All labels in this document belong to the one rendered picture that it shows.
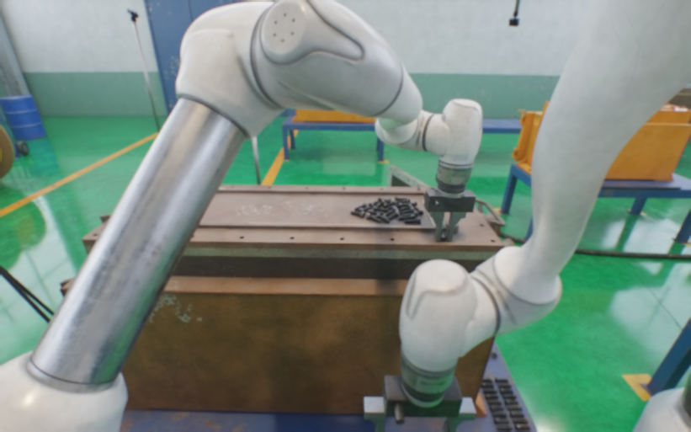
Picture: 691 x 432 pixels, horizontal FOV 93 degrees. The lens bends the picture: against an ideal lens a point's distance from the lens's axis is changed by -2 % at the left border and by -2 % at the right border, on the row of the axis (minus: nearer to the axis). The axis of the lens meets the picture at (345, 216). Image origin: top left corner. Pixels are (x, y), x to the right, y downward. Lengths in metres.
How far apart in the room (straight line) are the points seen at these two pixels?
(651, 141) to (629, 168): 0.32
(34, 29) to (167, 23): 3.59
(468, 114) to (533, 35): 10.33
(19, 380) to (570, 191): 0.60
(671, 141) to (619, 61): 4.51
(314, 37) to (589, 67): 0.24
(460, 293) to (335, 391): 0.94
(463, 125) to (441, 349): 0.56
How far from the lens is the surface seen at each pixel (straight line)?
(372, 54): 0.43
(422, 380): 0.59
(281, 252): 1.04
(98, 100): 12.23
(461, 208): 1.00
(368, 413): 0.69
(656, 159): 4.78
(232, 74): 0.48
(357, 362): 1.23
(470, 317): 0.51
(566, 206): 0.38
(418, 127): 0.93
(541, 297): 0.57
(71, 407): 0.53
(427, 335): 0.51
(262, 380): 1.34
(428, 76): 10.29
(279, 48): 0.39
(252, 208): 1.25
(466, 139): 0.90
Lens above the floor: 1.89
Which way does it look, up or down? 27 degrees down
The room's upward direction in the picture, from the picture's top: 1 degrees clockwise
